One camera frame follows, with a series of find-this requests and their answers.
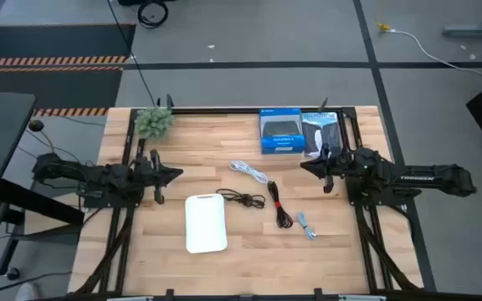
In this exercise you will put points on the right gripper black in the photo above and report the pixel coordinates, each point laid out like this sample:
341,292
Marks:
335,167

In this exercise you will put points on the black desk castor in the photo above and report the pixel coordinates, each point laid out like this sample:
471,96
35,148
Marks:
13,274

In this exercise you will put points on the grey metal table leg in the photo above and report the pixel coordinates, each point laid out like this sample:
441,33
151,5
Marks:
475,32

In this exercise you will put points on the white plastic bin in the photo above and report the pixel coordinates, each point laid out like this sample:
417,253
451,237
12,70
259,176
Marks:
205,226

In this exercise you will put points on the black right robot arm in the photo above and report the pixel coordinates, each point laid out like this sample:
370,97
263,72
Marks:
433,177

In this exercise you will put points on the green ball plant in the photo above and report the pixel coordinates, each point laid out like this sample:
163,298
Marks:
154,122

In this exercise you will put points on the person's foot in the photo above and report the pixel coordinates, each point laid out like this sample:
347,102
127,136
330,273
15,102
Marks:
27,292

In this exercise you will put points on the black aluminium table frame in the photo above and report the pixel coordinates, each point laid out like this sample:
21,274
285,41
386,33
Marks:
216,111

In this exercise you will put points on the blue game controller box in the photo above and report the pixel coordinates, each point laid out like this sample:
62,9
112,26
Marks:
282,131

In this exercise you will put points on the black mat with hazard stripes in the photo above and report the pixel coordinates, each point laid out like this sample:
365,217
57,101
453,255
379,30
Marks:
57,42
57,90

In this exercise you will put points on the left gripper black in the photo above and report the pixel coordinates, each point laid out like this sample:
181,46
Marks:
151,173

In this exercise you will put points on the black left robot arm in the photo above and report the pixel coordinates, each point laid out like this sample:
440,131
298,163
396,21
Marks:
98,175

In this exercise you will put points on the small black round device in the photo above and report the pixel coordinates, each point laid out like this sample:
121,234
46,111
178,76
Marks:
36,125

